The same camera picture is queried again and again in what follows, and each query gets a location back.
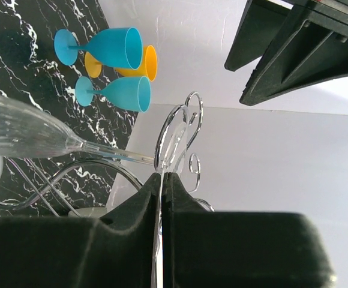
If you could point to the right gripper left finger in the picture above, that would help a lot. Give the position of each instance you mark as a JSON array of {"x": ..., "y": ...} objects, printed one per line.
[{"x": 113, "y": 251}]

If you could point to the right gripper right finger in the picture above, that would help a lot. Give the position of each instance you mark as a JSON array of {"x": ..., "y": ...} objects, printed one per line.
[{"x": 238, "y": 249}]

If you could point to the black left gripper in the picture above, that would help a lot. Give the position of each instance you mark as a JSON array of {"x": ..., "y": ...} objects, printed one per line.
[{"x": 295, "y": 47}]

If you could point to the blue wine glass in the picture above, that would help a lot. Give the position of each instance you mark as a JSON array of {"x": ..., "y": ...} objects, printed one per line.
[
  {"x": 128, "y": 93},
  {"x": 113, "y": 47}
]

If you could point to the clear fluted champagne glass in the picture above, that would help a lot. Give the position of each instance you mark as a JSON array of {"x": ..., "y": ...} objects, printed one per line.
[{"x": 27, "y": 132}]

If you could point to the yellow wine glass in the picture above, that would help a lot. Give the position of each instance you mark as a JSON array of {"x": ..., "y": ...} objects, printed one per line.
[{"x": 148, "y": 67}]

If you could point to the chrome wine glass rack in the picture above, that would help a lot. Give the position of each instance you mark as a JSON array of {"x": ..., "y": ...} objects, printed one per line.
[{"x": 67, "y": 184}]

